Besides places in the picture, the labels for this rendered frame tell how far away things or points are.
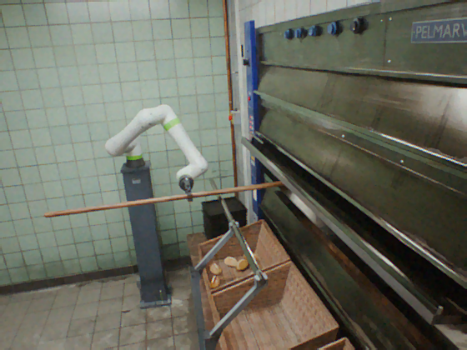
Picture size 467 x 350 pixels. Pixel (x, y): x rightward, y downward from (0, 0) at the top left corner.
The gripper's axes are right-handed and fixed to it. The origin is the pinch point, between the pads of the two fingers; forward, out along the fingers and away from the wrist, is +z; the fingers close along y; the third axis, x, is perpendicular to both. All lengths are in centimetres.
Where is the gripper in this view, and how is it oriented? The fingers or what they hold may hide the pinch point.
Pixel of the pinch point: (189, 195)
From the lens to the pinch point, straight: 219.3
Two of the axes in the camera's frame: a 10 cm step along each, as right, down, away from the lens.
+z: 2.1, 3.2, -9.2
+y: 0.5, 9.4, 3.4
